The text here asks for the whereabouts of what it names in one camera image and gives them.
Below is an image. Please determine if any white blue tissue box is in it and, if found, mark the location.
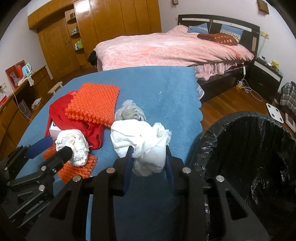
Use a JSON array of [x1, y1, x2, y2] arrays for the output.
[[49, 121, 62, 140]]

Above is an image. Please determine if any white paper wad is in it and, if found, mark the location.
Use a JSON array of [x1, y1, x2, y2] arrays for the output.
[[110, 120, 171, 177]]

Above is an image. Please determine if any red glove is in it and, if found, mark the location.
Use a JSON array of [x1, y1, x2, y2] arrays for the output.
[[45, 91, 104, 150]]

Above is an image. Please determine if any grey knotted sock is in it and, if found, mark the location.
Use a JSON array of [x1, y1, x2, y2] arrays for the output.
[[115, 99, 147, 121]]

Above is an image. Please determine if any orange foam net sheet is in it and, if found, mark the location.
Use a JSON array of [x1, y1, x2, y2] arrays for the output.
[[65, 83, 119, 127]]

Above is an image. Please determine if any black lined trash bin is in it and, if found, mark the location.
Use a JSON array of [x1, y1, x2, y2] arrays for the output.
[[189, 111, 295, 240]]

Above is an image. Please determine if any orange foam net strip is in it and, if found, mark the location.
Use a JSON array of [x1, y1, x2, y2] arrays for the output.
[[57, 154, 97, 184]]

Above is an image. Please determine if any small white crumpled paper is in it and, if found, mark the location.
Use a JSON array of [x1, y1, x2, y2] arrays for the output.
[[55, 129, 89, 167]]

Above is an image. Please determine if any wooden side desk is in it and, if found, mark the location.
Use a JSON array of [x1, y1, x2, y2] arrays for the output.
[[0, 67, 55, 158]]

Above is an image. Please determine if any white small stool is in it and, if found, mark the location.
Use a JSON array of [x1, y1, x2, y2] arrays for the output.
[[47, 81, 63, 96]]

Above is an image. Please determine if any light blue kettle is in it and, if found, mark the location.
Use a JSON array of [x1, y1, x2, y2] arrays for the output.
[[22, 63, 32, 77]]

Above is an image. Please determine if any black clothing on bed corner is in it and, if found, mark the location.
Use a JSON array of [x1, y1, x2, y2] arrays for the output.
[[87, 51, 97, 67]]

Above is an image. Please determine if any white bathroom scale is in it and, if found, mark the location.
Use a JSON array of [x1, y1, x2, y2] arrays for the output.
[[266, 103, 284, 124]]

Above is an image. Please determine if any bed with pink duvet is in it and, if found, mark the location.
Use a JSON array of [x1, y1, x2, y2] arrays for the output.
[[94, 24, 255, 103]]

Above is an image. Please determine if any wooden wardrobe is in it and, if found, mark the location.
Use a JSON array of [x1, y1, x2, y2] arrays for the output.
[[28, 1, 162, 81]]

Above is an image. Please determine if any white book on floor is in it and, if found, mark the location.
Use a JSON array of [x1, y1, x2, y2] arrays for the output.
[[285, 113, 296, 133]]

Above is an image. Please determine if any black nightstand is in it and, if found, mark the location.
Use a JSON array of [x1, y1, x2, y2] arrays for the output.
[[247, 58, 283, 103]]

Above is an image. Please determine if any plaid cloth pile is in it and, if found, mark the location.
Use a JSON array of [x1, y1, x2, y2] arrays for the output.
[[280, 81, 296, 114]]

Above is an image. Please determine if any brown dotted pillow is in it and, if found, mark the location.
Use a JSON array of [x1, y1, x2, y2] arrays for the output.
[[197, 33, 239, 46]]

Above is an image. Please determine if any left blue pillow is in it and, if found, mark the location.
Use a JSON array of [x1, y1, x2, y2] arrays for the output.
[[187, 23, 208, 34]]

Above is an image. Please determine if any blue pillow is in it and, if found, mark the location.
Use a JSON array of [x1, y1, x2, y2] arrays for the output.
[[220, 24, 244, 41], [187, 23, 208, 34]]

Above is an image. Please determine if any yellow plush toy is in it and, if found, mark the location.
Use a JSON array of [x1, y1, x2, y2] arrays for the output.
[[271, 61, 279, 70]]

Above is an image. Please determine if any right blue pillow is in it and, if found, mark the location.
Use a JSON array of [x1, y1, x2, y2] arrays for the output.
[[220, 24, 244, 41]]

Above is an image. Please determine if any black wooden headboard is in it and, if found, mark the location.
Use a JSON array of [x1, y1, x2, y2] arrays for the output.
[[178, 14, 260, 57]]

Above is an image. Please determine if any red picture frame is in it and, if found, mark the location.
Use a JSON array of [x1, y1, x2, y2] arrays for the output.
[[5, 60, 26, 90]]

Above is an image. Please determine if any white charging cable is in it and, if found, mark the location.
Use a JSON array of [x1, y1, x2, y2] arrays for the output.
[[237, 64, 264, 103]]

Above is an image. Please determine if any wall lamp left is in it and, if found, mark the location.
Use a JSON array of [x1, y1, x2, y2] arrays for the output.
[[171, 0, 179, 5]]

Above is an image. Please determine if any brown wall lamp right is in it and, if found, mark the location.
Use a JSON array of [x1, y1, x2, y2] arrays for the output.
[[257, 0, 269, 15]]

